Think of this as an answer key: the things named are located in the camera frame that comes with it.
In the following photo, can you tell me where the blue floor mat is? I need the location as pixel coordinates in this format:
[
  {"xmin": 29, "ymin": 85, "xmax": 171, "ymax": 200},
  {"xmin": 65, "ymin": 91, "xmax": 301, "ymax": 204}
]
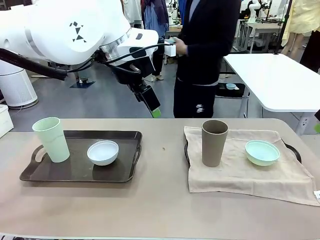
[{"xmin": 69, "ymin": 79, "xmax": 96, "ymax": 89}]

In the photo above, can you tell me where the white bowl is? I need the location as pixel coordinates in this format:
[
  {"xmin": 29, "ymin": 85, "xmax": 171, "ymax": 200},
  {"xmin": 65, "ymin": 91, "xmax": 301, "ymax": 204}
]
[{"xmin": 86, "ymin": 140, "xmax": 120, "ymax": 166}]

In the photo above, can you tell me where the pale green tall cup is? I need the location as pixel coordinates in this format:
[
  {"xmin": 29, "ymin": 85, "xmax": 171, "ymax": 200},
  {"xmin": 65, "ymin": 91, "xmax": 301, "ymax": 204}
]
[{"xmin": 31, "ymin": 116, "xmax": 71, "ymax": 164}]

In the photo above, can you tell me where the beige cloth mat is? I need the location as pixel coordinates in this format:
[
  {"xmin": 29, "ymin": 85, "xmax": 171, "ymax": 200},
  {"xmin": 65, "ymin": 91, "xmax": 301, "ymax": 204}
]
[{"xmin": 183, "ymin": 125, "xmax": 320, "ymax": 207}]

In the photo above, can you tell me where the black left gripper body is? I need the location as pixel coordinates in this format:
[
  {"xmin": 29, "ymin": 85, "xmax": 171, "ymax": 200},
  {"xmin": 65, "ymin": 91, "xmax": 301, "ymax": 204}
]
[{"xmin": 113, "ymin": 65, "xmax": 151, "ymax": 93}]

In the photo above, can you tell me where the black left arm cable sleeve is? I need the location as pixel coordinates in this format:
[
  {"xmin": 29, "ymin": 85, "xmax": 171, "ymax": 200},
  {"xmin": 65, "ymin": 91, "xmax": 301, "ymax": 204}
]
[{"xmin": 0, "ymin": 48, "xmax": 69, "ymax": 81}]

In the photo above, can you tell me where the dark brown serving tray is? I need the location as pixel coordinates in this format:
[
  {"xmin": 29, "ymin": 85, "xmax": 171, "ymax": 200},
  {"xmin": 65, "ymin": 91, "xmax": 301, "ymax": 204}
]
[{"xmin": 19, "ymin": 130, "xmax": 143, "ymax": 184}]

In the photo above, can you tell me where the person in black jacket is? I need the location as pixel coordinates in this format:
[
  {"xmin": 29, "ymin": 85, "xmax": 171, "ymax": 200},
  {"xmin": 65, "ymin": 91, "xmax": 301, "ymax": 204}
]
[{"xmin": 173, "ymin": 0, "xmax": 241, "ymax": 119}]

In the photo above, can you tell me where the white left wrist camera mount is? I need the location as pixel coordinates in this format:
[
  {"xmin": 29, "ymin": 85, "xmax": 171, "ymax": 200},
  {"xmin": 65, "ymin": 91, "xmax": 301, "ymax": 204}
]
[{"xmin": 163, "ymin": 42, "xmax": 177, "ymax": 57}]

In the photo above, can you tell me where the black stand pole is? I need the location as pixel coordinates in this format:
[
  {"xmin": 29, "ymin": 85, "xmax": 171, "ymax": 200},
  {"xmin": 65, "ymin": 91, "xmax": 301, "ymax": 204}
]
[{"xmin": 273, "ymin": 0, "xmax": 293, "ymax": 55}]

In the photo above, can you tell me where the background workbench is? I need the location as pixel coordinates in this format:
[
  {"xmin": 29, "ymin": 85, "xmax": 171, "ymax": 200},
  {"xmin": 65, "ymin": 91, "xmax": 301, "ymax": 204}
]
[{"xmin": 237, "ymin": 19, "xmax": 286, "ymax": 54}]

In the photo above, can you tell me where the white cylindrical air purifier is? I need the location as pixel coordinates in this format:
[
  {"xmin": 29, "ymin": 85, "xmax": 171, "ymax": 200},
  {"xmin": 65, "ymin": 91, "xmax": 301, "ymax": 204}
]
[{"xmin": 0, "ymin": 67, "xmax": 39, "ymax": 109}]

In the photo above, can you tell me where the black serving tray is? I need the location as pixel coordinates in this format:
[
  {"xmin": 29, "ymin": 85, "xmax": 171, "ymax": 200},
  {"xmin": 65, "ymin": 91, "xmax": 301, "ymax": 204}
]
[{"xmin": 184, "ymin": 140, "xmax": 303, "ymax": 169}]

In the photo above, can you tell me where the person's right hand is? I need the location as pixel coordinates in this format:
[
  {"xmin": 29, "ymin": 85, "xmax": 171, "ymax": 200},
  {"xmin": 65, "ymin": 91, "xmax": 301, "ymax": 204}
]
[{"xmin": 175, "ymin": 38, "xmax": 189, "ymax": 57}]

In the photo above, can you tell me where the thin black left wrist cable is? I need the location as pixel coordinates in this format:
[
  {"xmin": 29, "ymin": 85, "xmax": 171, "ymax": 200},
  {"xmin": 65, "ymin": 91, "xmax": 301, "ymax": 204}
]
[{"xmin": 93, "ymin": 42, "xmax": 172, "ymax": 75}]

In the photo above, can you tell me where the pale green bowl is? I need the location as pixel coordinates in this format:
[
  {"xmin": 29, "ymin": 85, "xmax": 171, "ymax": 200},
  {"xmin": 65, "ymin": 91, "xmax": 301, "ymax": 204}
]
[{"xmin": 244, "ymin": 139, "xmax": 280, "ymax": 167}]

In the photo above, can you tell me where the person in blue shirt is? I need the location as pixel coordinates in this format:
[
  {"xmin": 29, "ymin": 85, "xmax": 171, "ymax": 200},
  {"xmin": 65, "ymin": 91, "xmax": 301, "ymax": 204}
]
[{"xmin": 140, "ymin": 0, "xmax": 170, "ymax": 81}]

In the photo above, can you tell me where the white side table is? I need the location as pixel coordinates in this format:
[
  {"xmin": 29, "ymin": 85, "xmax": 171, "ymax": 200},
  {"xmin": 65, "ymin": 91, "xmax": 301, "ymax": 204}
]
[{"xmin": 223, "ymin": 52, "xmax": 320, "ymax": 113}]

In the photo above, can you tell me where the white box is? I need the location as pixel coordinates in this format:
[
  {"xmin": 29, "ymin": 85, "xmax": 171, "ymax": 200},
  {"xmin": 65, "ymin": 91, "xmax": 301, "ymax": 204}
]
[{"xmin": 0, "ymin": 104, "xmax": 15, "ymax": 139}]

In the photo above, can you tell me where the brown tall cup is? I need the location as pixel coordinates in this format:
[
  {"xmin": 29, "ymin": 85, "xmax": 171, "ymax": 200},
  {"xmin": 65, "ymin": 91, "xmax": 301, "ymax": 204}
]
[{"xmin": 201, "ymin": 119, "xmax": 229, "ymax": 168}]

